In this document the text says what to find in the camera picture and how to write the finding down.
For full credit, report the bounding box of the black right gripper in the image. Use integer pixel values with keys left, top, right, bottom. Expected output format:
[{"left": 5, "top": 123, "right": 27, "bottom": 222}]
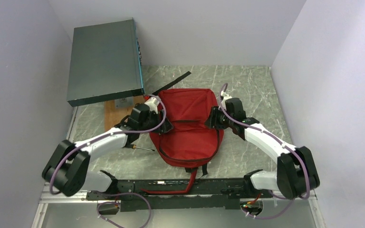
[{"left": 204, "top": 106, "right": 234, "bottom": 130}]

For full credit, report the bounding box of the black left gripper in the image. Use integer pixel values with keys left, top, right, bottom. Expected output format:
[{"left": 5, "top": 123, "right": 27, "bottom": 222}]
[{"left": 139, "top": 109, "right": 173, "bottom": 133}]

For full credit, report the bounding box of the red backpack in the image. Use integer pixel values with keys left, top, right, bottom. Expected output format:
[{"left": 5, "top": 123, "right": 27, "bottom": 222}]
[{"left": 144, "top": 71, "right": 224, "bottom": 195}]

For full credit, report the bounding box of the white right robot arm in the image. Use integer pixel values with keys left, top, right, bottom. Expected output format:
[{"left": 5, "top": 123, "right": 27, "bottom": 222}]
[{"left": 205, "top": 93, "right": 320, "bottom": 200}]

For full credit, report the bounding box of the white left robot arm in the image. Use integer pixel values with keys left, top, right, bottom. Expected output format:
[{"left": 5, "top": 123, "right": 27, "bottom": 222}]
[{"left": 42, "top": 104, "right": 167, "bottom": 200}]

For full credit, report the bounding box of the black yellow screwdriver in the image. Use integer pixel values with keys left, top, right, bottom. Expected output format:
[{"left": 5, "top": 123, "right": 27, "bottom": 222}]
[{"left": 126, "top": 144, "right": 154, "bottom": 152}]

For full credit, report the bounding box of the wooden board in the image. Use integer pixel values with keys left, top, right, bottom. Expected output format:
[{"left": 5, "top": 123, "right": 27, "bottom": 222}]
[{"left": 104, "top": 95, "right": 145, "bottom": 132}]

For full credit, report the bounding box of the dark grey box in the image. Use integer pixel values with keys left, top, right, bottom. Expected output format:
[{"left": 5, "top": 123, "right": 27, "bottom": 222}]
[{"left": 67, "top": 19, "right": 145, "bottom": 107}]

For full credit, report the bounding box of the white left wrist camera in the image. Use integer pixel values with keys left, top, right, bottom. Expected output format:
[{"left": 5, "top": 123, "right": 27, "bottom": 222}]
[{"left": 144, "top": 96, "right": 161, "bottom": 114}]

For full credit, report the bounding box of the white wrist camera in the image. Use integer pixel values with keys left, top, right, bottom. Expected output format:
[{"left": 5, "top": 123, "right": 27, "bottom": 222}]
[
  {"left": 144, "top": 96, "right": 161, "bottom": 114},
  {"left": 220, "top": 90, "right": 232, "bottom": 108}
]

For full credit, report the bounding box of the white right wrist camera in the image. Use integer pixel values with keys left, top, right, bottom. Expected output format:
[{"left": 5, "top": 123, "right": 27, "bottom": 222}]
[{"left": 220, "top": 90, "right": 232, "bottom": 108}]

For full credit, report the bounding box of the metal post with base plate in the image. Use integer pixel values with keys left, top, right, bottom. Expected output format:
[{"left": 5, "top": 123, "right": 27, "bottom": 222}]
[{"left": 115, "top": 96, "right": 134, "bottom": 108}]

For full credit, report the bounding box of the black mounting rail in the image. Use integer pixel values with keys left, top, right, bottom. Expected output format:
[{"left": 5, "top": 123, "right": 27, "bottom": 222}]
[{"left": 86, "top": 178, "right": 273, "bottom": 212}]

